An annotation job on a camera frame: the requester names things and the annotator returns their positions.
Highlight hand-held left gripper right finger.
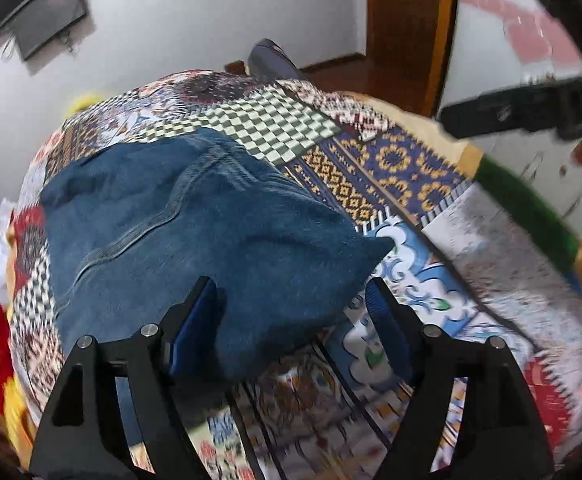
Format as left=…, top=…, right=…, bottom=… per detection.
left=363, top=276, right=558, bottom=480

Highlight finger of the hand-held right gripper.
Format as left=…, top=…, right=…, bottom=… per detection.
left=439, top=71, right=582, bottom=142

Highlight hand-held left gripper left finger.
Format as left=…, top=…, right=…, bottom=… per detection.
left=28, top=275, right=219, bottom=480

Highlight blue denim jeans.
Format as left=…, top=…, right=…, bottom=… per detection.
left=38, top=127, right=396, bottom=466

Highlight white wardrobe with pink print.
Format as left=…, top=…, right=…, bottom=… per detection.
left=436, top=0, right=582, bottom=306

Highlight bed mattress cover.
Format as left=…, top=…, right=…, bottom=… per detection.
left=338, top=90, right=582, bottom=302

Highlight patchwork printed blanket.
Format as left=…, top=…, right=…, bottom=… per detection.
left=6, top=71, right=582, bottom=480

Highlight brown wooden door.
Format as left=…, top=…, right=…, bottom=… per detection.
left=365, top=0, right=460, bottom=117

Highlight dark blue bag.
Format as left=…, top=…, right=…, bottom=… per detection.
left=247, top=38, right=305, bottom=81

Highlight wall-mounted black television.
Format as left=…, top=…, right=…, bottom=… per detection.
left=0, top=0, right=92, bottom=62

